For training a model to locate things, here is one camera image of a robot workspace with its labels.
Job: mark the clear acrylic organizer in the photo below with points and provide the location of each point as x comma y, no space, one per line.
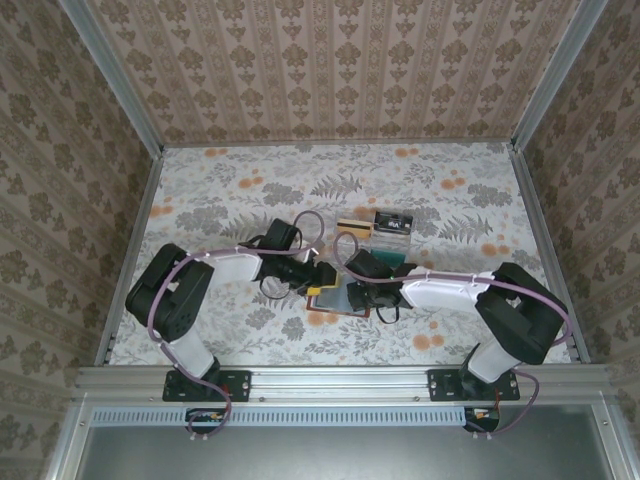
387,245

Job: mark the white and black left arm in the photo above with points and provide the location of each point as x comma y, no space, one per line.
230,265

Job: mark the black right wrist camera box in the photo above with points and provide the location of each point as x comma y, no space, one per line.
370,265

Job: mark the small tan block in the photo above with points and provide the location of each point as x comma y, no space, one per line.
355,231

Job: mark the brown framed tray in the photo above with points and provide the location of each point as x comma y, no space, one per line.
332,300

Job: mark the floral patterned tablecloth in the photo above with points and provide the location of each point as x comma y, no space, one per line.
225,325

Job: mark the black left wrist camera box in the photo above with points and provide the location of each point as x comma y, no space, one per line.
282,235

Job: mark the grey metal panel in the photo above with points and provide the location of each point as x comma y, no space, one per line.
340,455

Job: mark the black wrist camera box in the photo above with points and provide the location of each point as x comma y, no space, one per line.
282,235
370,265

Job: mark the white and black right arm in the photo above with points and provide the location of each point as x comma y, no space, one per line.
440,290

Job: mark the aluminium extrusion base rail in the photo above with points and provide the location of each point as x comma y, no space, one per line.
340,382

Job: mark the aluminium frame rail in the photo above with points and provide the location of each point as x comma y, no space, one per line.
340,144
540,225
142,210
617,457
70,440

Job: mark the aluminium frame post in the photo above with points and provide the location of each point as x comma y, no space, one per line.
557,75
115,75

